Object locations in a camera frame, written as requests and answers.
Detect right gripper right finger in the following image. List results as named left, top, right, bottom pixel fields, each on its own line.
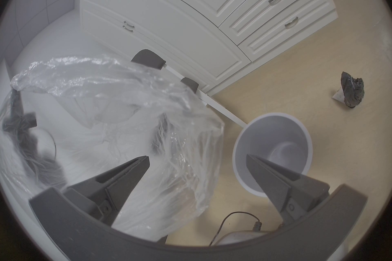
left=246, top=154, right=331, bottom=227

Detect white trash bin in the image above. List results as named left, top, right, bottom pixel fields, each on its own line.
left=232, top=113, right=313, bottom=197

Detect white paper scrap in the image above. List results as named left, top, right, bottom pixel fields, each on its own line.
left=331, top=89, right=346, bottom=103

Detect clear plastic bag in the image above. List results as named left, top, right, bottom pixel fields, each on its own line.
left=0, top=55, right=225, bottom=242

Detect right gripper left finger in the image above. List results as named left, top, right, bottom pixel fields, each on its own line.
left=66, top=156, right=150, bottom=228

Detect white chair dark grey cushions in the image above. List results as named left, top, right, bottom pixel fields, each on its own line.
left=131, top=49, right=248, bottom=127

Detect black plastic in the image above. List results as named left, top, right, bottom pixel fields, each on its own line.
left=341, top=72, right=365, bottom=108

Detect white wardrobe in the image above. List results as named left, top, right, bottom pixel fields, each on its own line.
left=79, top=0, right=338, bottom=95

